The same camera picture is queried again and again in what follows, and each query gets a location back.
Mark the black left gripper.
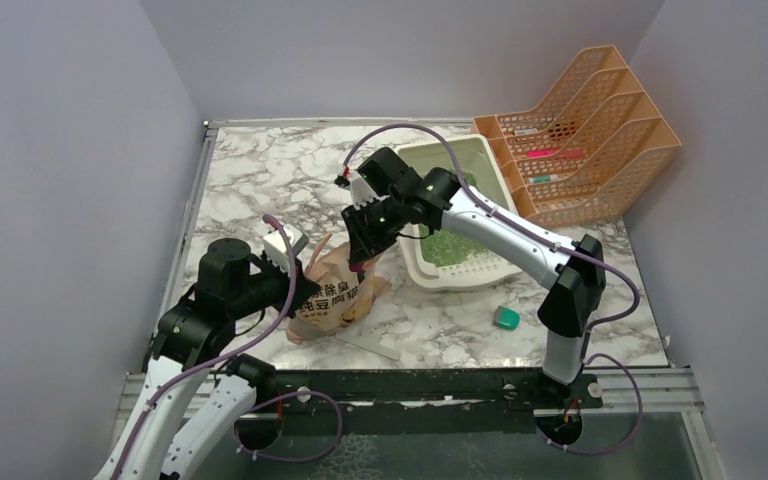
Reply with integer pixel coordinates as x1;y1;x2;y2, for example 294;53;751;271
231;249;322;318

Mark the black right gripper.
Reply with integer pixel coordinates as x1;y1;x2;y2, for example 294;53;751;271
340;195;407;268

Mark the orange cat litter bag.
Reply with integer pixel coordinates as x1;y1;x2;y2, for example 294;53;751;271
286;234;392;344

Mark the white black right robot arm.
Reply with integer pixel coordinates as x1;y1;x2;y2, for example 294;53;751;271
335;147;606;407

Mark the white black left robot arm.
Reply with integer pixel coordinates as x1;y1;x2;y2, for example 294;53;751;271
96;226;319;479

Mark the green cat litter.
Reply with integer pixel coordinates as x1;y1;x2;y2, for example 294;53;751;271
418;170;491;268

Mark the white plastic litter box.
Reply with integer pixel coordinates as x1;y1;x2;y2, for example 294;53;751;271
398;134;522;291

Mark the small green box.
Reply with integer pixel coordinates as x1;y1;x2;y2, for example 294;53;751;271
492;306;520;330

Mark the green marker pen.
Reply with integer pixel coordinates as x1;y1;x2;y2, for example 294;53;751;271
528;174;562;185

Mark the white marker pen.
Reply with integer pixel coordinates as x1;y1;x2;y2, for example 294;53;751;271
514;128;539;136

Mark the pink marker pen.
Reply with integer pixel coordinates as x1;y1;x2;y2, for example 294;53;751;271
525;149;584;159

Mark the orange mesh file organizer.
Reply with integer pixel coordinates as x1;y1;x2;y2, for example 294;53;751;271
472;45;682;228

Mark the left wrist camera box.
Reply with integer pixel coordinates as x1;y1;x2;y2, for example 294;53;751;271
262;225;309;273

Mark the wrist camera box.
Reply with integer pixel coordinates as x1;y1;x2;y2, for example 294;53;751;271
262;225;309;273
348;170;380;210

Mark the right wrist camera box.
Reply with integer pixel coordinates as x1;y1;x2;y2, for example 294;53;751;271
348;170;380;210

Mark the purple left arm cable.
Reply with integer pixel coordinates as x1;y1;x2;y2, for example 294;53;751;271
110;213;346;480

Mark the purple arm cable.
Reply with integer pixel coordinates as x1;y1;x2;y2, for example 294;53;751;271
110;213;346;480
334;123;644;458

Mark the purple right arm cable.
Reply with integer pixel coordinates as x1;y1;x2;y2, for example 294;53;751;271
334;123;644;458

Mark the black metal base rail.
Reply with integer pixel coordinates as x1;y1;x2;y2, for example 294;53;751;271
257;367;603;434

